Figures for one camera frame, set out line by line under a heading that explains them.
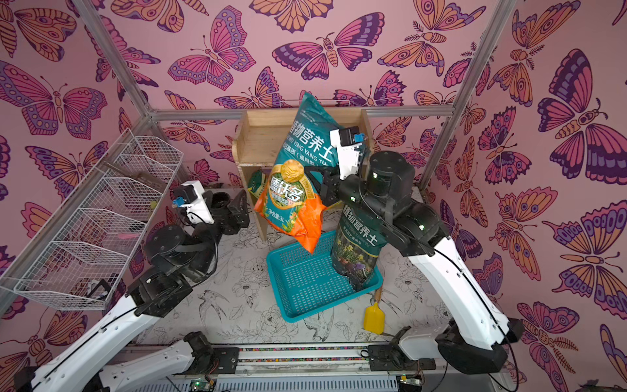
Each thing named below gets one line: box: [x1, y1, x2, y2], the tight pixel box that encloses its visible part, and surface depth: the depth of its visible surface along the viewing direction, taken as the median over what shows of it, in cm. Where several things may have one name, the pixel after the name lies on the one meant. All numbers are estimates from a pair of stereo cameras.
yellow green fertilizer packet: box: [248, 169, 263, 194], surface depth 80 cm
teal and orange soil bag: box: [253, 92, 344, 254], surface depth 53 cm
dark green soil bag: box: [331, 201, 388, 291], surface depth 80 cm
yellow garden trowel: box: [363, 286, 386, 335], surface depth 84 cm
